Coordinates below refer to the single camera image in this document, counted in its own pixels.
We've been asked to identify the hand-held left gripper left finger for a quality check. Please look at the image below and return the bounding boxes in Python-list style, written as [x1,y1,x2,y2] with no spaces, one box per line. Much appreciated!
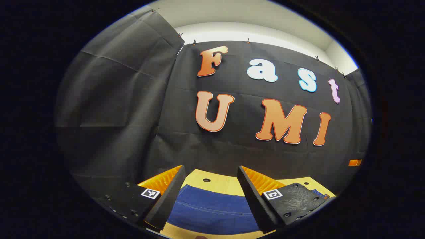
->
[96,165,187,233]

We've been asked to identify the blue denim jeans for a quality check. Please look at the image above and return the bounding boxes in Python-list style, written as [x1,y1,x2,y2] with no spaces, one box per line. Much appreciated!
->
[167,185,331,235]

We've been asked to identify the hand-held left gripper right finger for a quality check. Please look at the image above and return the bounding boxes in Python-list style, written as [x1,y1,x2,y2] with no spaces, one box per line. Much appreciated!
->
[237,166,336,234]

